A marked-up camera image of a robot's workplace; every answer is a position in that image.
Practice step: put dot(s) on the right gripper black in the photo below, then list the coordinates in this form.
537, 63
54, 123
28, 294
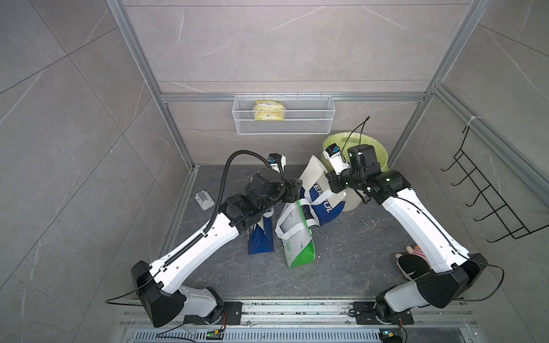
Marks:
332, 180

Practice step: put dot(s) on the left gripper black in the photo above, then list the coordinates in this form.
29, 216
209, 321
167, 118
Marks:
292, 189

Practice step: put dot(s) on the blue white paper bag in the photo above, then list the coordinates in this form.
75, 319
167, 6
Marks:
260, 237
326, 204

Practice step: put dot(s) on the green white paper bag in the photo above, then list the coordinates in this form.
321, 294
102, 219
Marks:
294, 228

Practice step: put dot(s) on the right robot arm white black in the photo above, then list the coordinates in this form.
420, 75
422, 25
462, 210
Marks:
452, 269

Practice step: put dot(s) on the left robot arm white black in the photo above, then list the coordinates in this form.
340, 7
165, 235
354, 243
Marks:
159, 284

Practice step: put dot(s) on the white trash bin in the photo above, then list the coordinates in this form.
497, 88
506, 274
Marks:
353, 199

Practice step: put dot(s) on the green trash bag liner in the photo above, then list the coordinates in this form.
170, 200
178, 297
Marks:
345, 140

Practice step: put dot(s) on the yellow wipes pack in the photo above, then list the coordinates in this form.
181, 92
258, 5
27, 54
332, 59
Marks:
268, 110

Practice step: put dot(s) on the small grey white device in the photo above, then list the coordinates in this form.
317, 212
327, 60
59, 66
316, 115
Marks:
204, 200

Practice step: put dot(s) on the plush doll orange hat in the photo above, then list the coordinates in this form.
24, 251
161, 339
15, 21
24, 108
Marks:
413, 263

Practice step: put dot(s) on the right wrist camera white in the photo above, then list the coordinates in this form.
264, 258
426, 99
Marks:
334, 155

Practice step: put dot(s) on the white wire mesh basket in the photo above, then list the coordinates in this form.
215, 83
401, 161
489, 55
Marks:
303, 115

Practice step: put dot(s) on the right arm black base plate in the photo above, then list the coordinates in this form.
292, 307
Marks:
368, 313

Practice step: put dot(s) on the black wire hook rack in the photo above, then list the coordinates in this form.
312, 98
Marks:
498, 208

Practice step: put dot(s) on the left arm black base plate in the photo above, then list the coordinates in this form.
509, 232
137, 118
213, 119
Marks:
230, 314

